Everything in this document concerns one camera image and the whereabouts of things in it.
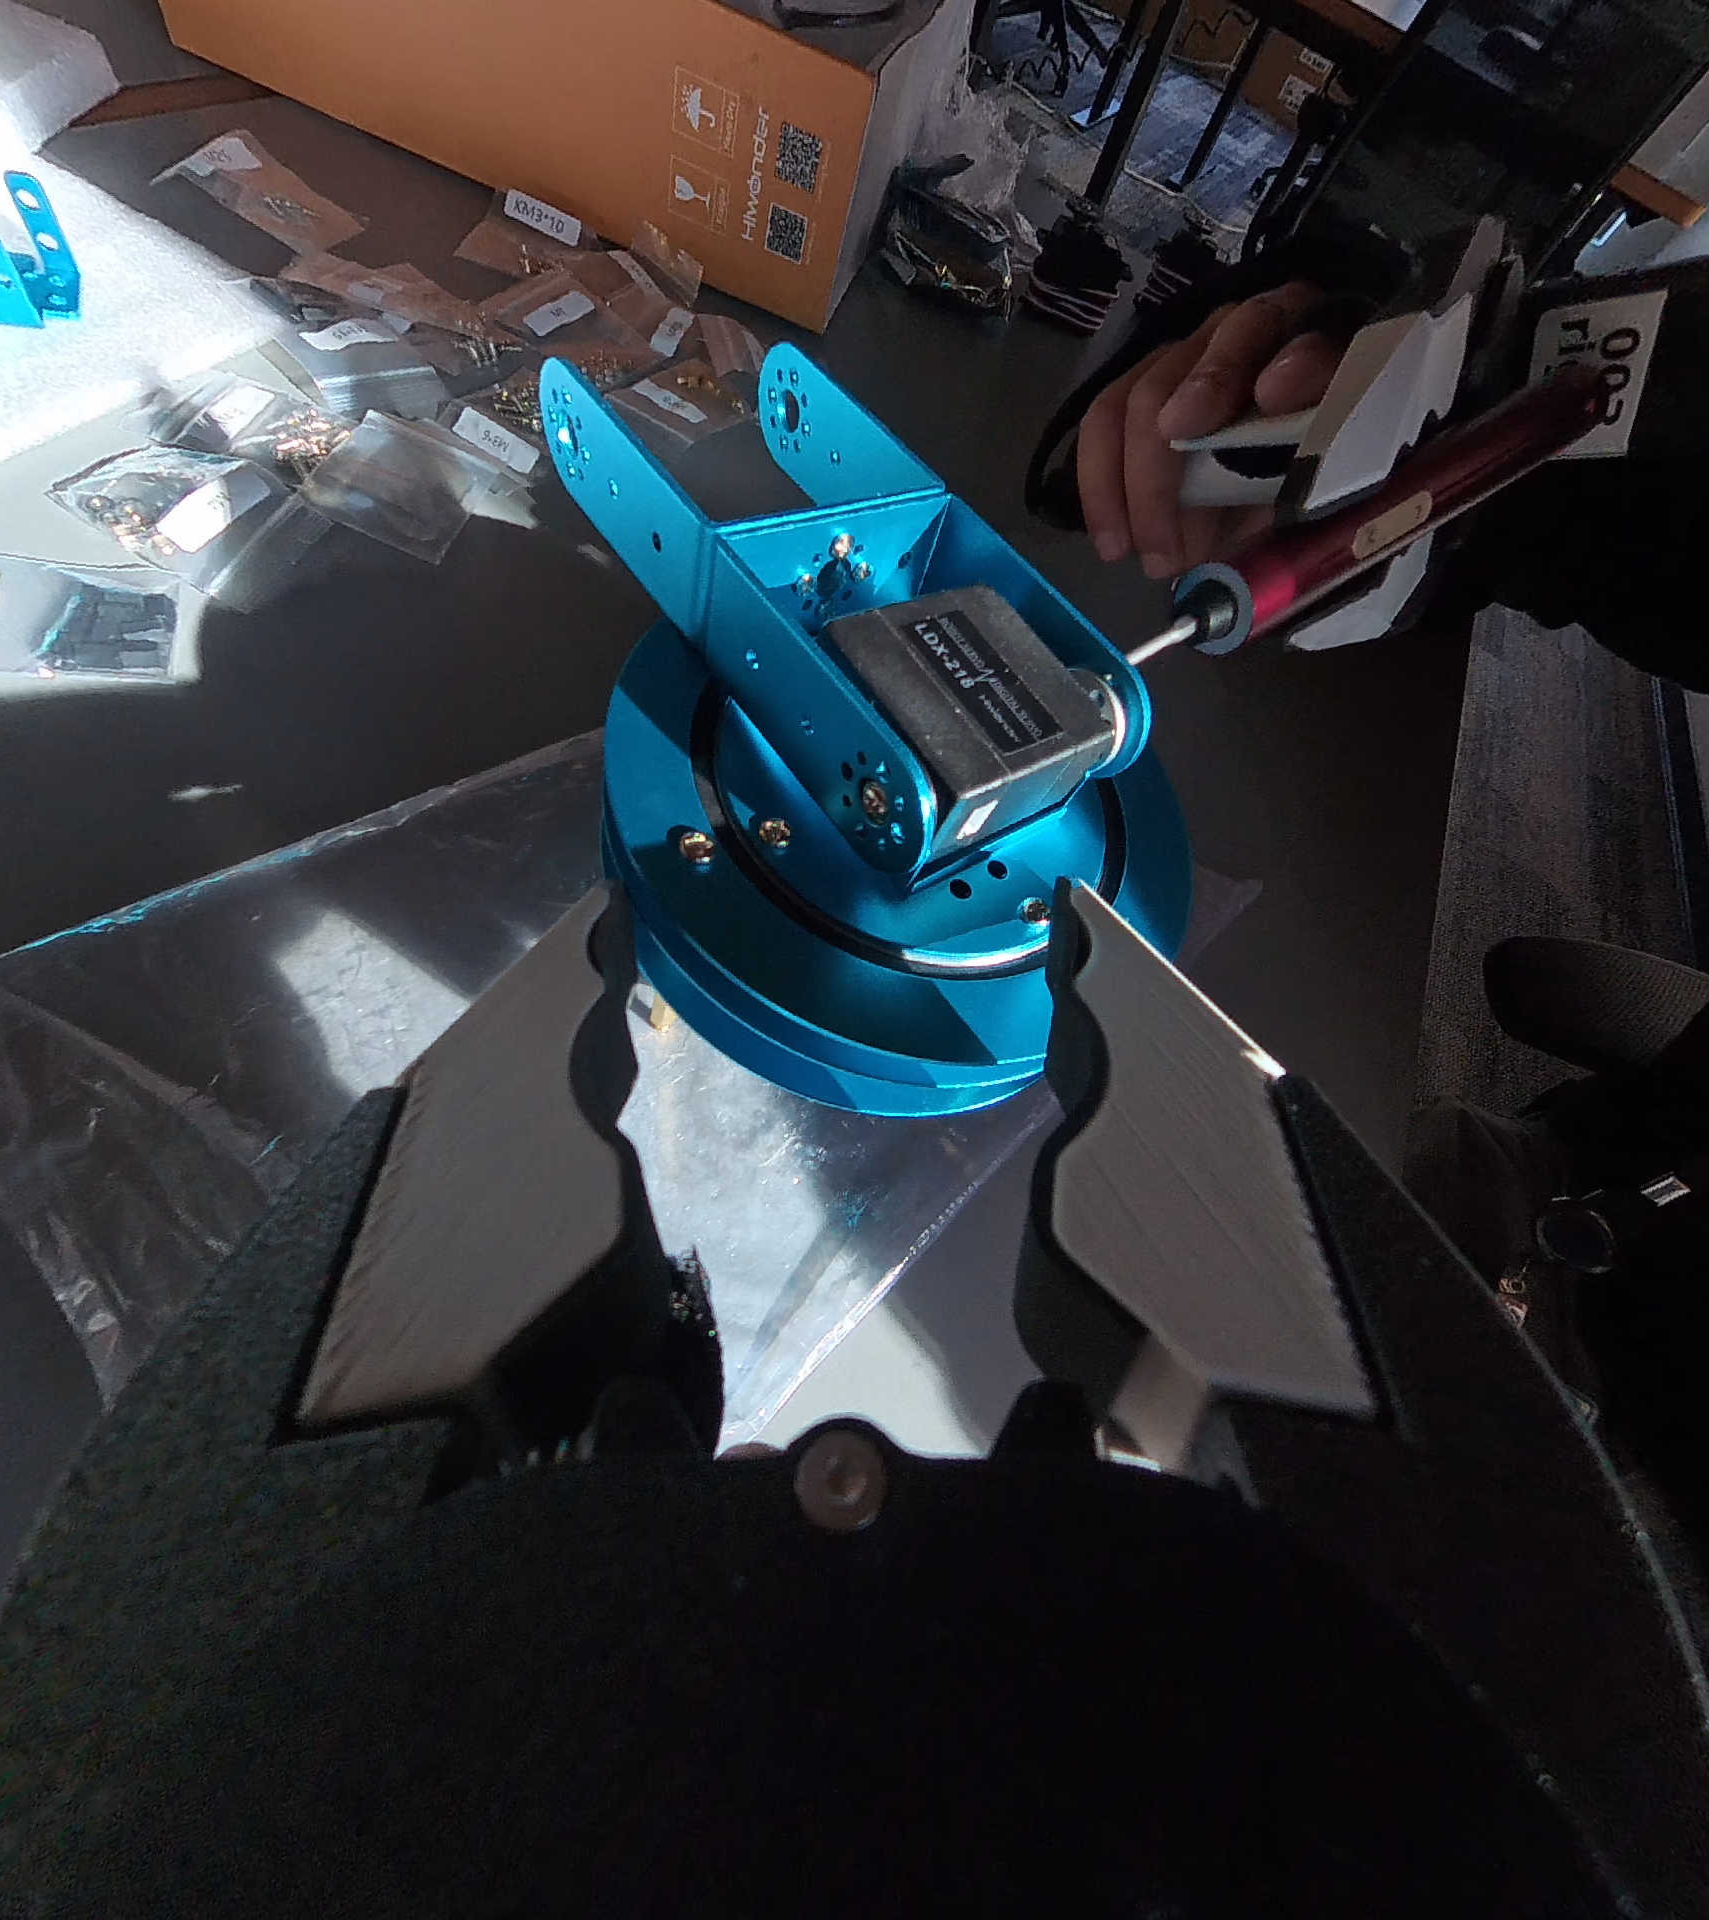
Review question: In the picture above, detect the white foam block with cutout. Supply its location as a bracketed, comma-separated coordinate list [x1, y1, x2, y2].
[0, 21, 119, 151]

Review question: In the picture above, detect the pile of small screw bags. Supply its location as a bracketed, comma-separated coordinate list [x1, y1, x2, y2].
[0, 125, 781, 691]

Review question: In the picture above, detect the black servo in plastic bag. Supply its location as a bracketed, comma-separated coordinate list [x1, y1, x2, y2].
[881, 155, 1020, 320]

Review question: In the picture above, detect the clear plastic bag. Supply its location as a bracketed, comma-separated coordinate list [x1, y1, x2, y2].
[0, 720, 1261, 1458]

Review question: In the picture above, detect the magenta electric screwdriver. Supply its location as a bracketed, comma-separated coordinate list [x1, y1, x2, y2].
[1120, 360, 1637, 665]

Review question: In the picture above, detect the white foam sheet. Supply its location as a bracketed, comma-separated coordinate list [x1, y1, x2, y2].
[0, 0, 286, 512]

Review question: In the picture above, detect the person's right hand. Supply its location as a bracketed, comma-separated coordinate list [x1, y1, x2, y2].
[1077, 282, 1362, 584]

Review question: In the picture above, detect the black servo with red wires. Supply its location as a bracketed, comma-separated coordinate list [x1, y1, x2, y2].
[1022, 206, 1138, 324]
[1136, 209, 1238, 310]

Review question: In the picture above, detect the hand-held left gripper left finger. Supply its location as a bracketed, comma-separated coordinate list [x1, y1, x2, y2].
[292, 878, 724, 1454]

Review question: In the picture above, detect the orange and white cardboard box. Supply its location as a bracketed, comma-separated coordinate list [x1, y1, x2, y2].
[156, 0, 977, 332]

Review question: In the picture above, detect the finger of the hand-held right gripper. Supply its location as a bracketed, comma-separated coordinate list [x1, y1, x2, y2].
[1282, 528, 1445, 658]
[1277, 288, 1483, 529]

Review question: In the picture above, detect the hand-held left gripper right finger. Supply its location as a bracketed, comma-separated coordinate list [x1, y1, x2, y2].
[1016, 878, 1385, 1481]

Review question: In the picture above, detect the blue toy robot arm base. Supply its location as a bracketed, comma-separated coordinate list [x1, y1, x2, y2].
[538, 341, 1192, 1119]

